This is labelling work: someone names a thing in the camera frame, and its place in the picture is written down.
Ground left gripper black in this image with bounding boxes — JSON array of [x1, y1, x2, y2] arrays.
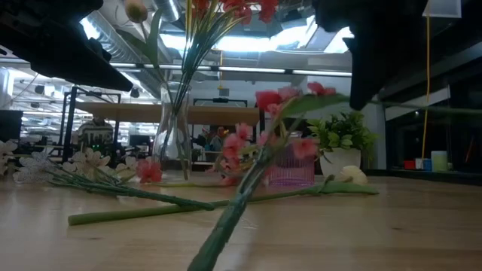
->
[[0, 0, 135, 93]]

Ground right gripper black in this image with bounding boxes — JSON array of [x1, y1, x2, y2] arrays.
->
[[312, 0, 430, 111]]

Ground cream tulip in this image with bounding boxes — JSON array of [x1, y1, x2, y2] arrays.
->
[[67, 165, 380, 227]]

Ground white blossom spray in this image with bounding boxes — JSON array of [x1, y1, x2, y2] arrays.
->
[[0, 139, 216, 212]]

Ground red flower bunch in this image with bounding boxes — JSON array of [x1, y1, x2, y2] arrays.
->
[[161, 0, 280, 178]]

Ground small purple glass vase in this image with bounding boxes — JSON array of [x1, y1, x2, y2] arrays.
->
[[269, 142, 316, 188]]

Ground tall clear glass vase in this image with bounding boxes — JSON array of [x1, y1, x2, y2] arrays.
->
[[152, 81, 193, 181]]

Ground pink blossom spray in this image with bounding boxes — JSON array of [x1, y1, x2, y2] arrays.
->
[[135, 81, 353, 271]]

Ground wooden shelf with black legs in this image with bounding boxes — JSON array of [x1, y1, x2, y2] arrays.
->
[[61, 85, 264, 166]]

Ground person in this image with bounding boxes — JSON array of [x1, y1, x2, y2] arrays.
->
[[205, 126, 229, 163], [77, 116, 114, 159]]

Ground dark monitor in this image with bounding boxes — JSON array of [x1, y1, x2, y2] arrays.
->
[[0, 109, 23, 144]]

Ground green plant in white pot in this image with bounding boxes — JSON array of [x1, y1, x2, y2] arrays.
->
[[307, 111, 377, 180]]

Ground long ceiling light tube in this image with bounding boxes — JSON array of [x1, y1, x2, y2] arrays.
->
[[108, 62, 353, 78]]

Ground pale green cup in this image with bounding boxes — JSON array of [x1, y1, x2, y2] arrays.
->
[[431, 150, 449, 173]]

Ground yellow extension cable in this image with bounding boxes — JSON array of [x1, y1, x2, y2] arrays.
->
[[421, 0, 431, 159]]

